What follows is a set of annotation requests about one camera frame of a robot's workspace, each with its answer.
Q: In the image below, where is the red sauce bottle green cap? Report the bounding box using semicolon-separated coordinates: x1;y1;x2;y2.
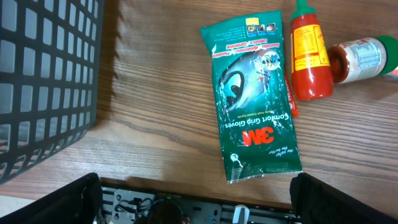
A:
290;0;333;100

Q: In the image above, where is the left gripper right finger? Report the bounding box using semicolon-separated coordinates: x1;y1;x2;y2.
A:
290;172;397;224

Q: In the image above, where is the grey black plastic basket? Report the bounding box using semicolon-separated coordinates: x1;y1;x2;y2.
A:
1;0;105;183

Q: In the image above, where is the green glove package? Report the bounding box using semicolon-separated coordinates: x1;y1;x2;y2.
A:
200;11;302;184

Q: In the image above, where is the red tube package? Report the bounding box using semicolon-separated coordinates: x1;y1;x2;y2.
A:
284;75;299;117

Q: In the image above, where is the white jar green lid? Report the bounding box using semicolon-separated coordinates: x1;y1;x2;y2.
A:
327;35;397;83

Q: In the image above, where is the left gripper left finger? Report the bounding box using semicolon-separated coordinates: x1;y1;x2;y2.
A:
1;172;103;224

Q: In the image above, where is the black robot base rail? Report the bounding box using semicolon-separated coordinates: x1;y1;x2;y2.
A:
93;183;302;224

